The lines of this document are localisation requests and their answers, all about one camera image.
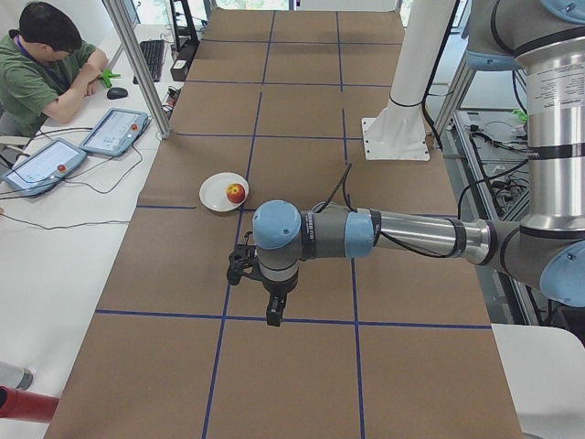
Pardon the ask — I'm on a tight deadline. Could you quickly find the blue teach pendant far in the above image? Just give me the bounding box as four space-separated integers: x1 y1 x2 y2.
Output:
79 108 149 157

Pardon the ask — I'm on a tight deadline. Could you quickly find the white round plate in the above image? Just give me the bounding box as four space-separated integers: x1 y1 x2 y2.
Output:
199 172 249 212

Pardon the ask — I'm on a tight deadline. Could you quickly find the green plastic object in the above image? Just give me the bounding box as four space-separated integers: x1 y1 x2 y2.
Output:
99 70 122 89

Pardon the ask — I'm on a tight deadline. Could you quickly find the black box on table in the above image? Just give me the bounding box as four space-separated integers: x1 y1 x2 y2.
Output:
170 46 197 82

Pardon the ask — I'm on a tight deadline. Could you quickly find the person in green shirt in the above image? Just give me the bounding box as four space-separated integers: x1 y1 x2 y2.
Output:
1 1 108 137

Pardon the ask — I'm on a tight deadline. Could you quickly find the blue teach pendant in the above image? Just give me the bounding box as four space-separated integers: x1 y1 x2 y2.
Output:
1 138 87 197
79 108 149 157

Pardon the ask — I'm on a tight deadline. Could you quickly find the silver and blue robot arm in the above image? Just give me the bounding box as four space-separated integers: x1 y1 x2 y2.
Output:
250 1 584 326

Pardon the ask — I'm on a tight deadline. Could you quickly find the aluminium frame post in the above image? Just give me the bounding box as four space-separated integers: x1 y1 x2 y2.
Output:
102 0 171 139

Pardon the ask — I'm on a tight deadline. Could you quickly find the brown paper table cover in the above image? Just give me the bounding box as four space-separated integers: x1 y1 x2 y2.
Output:
47 10 521 438

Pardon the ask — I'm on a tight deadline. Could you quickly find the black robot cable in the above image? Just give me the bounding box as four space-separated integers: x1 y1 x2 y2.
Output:
314 162 463 260

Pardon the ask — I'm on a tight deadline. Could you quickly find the red cylinder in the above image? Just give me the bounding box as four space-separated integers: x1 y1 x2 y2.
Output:
1 386 59 423

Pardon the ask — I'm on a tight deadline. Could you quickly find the blue teach pendant near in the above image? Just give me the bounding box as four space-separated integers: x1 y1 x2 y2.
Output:
1 138 87 197

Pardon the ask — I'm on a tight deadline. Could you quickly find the black keyboard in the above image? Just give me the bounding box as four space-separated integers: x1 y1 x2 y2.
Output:
139 39 165 82

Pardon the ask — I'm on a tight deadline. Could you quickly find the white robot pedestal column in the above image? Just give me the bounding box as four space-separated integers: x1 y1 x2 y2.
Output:
362 0 458 161

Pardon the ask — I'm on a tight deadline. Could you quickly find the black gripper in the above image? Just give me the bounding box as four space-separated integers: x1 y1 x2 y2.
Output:
263 276 296 327

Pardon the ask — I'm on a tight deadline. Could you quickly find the black computer mouse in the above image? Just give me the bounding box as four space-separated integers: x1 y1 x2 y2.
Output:
106 87 128 100

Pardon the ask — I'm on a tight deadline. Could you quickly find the red yellow apple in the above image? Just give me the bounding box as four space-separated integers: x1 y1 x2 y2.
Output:
226 183 246 204

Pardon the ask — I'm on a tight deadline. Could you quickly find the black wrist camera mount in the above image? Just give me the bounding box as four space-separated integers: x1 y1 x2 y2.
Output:
227 230 262 286

